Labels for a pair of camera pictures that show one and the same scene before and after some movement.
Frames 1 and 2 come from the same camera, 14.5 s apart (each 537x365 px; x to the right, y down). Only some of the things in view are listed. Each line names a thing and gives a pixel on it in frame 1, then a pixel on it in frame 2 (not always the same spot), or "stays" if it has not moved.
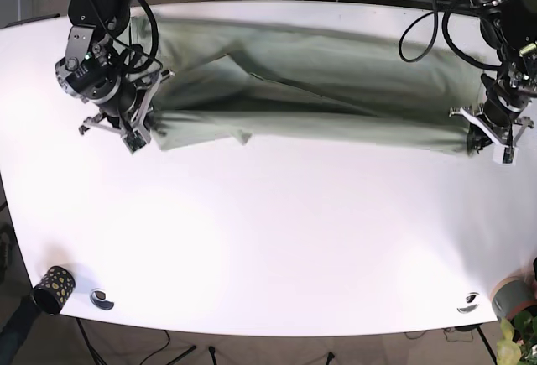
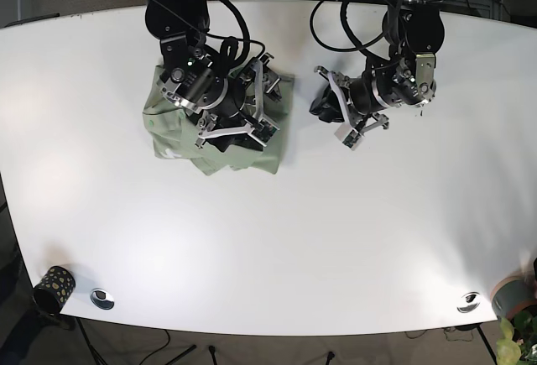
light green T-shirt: x=247 y=77 -> x=174 y=133
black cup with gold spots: x=52 y=294 stays
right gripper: x=506 y=101 -> x=408 y=82
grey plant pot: x=513 y=295 stays
